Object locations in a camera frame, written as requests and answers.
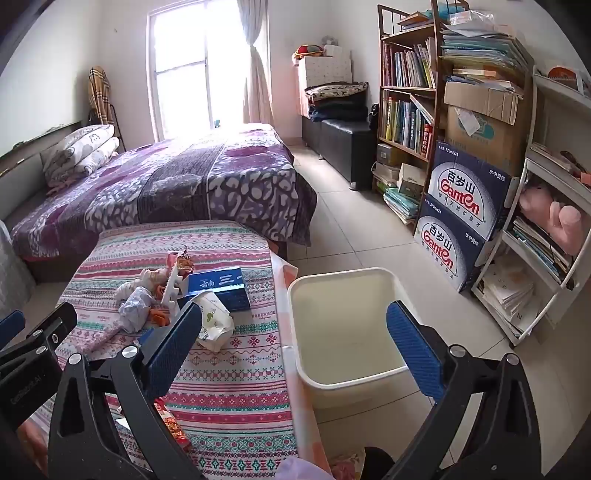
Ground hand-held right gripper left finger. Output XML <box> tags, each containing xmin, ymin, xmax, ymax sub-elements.
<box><xmin>48</xmin><ymin>300</ymin><xmax>206</xmax><ymax>480</ymax></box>

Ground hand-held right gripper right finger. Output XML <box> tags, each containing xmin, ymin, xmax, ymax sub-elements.
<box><xmin>385</xmin><ymin>300</ymin><xmax>542</xmax><ymax>480</ymax></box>

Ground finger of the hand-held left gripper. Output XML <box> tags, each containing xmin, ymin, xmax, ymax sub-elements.
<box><xmin>0</xmin><ymin>302</ymin><xmax>78</xmax><ymax>366</ymax></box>
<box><xmin>0</xmin><ymin>310</ymin><xmax>27</xmax><ymax>345</ymax></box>

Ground blue carton box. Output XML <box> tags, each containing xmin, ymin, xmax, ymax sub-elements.
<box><xmin>187</xmin><ymin>266</ymin><xmax>251</xmax><ymax>313</ymax></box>

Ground white plastic trash bin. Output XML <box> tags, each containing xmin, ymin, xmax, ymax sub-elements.
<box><xmin>287</xmin><ymin>268</ymin><xmax>437</xmax><ymax>409</ymax></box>

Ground orange peel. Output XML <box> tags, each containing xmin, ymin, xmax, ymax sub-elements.
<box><xmin>148</xmin><ymin>305</ymin><xmax>172</xmax><ymax>329</ymax></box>

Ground crumpled paper cup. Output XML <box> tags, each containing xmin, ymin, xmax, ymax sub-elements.
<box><xmin>191</xmin><ymin>292</ymin><xmax>235</xmax><ymax>354</ymax></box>

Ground crumpled white paper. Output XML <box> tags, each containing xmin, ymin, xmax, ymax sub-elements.
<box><xmin>113</xmin><ymin>282</ymin><xmax>162</xmax><ymax>334</ymax></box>

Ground grey quilted cushion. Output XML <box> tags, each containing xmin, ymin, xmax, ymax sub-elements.
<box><xmin>0</xmin><ymin>220</ymin><xmax>38</xmax><ymax>320</ymax></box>

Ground white notched foam piece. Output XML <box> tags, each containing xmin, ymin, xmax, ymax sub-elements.
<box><xmin>159</xmin><ymin>265</ymin><xmax>190</xmax><ymax>308</ymax></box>

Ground striped patterned tablecloth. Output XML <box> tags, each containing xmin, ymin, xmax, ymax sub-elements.
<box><xmin>21</xmin><ymin>220</ymin><xmax>324</xmax><ymax>480</ymax></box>

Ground red foil wrapper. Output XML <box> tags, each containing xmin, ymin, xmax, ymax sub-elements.
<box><xmin>152</xmin><ymin>399</ymin><xmax>192</xmax><ymax>453</ymax></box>

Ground blue water bottle carton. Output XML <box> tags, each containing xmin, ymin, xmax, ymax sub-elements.
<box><xmin>427</xmin><ymin>141</ymin><xmax>513</xmax><ymax>241</ymax></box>
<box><xmin>413</xmin><ymin>194</ymin><xmax>496</xmax><ymax>294</ymax></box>

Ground pile of white papers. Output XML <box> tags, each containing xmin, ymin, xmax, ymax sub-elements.
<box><xmin>478</xmin><ymin>263</ymin><xmax>542</xmax><ymax>341</ymax></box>

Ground grey bed headboard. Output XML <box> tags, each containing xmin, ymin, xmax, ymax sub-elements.
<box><xmin>0</xmin><ymin>121</ymin><xmax>84</xmax><ymax>223</ymax></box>

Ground purple patterned bed blanket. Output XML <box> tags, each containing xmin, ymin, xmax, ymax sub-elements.
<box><xmin>9</xmin><ymin>122</ymin><xmax>319</xmax><ymax>283</ymax></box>

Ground leaning books in shelf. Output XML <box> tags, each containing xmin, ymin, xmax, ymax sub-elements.
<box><xmin>508</xmin><ymin>217</ymin><xmax>573</xmax><ymax>284</ymax></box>

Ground pile of books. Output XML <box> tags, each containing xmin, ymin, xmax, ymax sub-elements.
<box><xmin>372</xmin><ymin>161</ymin><xmax>428</xmax><ymax>227</ymax></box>

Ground stacked white pillows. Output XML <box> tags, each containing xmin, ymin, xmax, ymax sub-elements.
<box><xmin>41</xmin><ymin>124</ymin><xmax>121</xmax><ymax>188</ymax></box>

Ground pink plush toy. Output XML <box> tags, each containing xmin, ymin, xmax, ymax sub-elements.
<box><xmin>517</xmin><ymin>182</ymin><xmax>591</xmax><ymax>257</ymax></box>

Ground large brown cardboard box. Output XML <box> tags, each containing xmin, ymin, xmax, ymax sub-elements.
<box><xmin>445</xmin><ymin>106</ymin><xmax>529</xmax><ymax>177</ymax></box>

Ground black leather bench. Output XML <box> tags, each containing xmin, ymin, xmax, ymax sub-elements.
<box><xmin>301</xmin><ymin>115</ymin><xmax>377</xmax><ymax>190</ymax></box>

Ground row of upright books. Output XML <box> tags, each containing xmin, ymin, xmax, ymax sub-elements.
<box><xmin>383</xmin><ymin>39</ymin><xmax>437</xmax><ymax>88</ymax></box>
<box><xmin>382</xmin><ymin>95</ymin><xmax>435</xmax><ymax>158</ymax></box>

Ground white plastic shelf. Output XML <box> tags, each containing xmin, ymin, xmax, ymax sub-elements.
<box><xmin>471</xmin><ymin>65</ymin><xmax>591</xmax><ymax>347</ymax></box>

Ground plaid cloth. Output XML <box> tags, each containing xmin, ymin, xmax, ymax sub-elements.
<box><xmin>89</xmin><ymin>67</ymin><xmax>116</xmax><ymax>127</ymax></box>

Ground wooden bookshelf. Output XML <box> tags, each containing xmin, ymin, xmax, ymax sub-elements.
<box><xmin>376</xmin><ymin>0</ymin><xmax>532</xmax><ymax>227</ymax></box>

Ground small brown cardboard box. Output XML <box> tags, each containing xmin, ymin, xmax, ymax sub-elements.
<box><xmin>443</xmin><ymin>80</ymin><xmax>520</xmax><ymax>125</ymax></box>

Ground stack of folded blankets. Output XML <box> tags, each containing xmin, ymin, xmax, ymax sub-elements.
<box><xmin>305</xmin><ymin>80</ymin><xmax>370</xmax><ymax>123</ymax></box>

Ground window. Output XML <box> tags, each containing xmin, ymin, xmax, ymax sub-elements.
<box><xmin>148</xmin><ymin>0</ymin><xmax>253</xmax><ymax>140</ymax></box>

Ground pink curtain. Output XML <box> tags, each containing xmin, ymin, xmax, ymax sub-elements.
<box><xmin>237</xmin><ymin>0</ymin><xmax>276</xmax><ymax>126</ymax></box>

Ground white dotted storage box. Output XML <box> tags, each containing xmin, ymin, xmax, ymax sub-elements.
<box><xmin>298</xmin><ymin>54</ymin><xmax>354</xmax><ymax>90</ymax></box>

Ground stack of paper folders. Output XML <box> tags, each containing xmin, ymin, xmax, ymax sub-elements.
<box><xmin>438</xmin><ymin>25</ymin><xmax>528</xmax><ymax>85</ymax></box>

